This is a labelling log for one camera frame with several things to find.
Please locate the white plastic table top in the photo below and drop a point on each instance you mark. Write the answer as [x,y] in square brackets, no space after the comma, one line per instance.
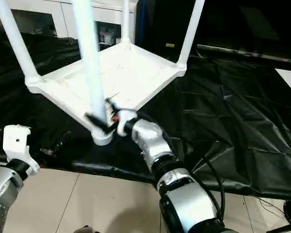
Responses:
[135,72]

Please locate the white plastic table leg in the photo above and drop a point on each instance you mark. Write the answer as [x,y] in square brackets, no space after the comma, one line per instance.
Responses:
[89,48]
[125,24]
[190,31]
[14,41]

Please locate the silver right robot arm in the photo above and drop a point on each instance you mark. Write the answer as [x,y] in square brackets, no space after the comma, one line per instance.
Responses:
[155,143]

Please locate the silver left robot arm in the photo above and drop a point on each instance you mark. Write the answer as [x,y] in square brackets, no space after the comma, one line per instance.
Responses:
[2,184]

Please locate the dark robot foot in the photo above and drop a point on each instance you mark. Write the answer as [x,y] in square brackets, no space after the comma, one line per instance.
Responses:
[85,229]

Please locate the white glass-door cabinet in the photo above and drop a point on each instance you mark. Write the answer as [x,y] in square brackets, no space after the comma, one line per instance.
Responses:
[68,14]

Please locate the black table mat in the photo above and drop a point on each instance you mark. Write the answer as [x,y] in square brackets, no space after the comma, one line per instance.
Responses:
[232,121]

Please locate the black stand leg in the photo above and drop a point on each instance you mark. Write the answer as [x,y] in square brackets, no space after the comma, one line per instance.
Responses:
[285,228]

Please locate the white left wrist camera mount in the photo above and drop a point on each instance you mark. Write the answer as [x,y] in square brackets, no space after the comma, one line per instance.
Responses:
[14,143]

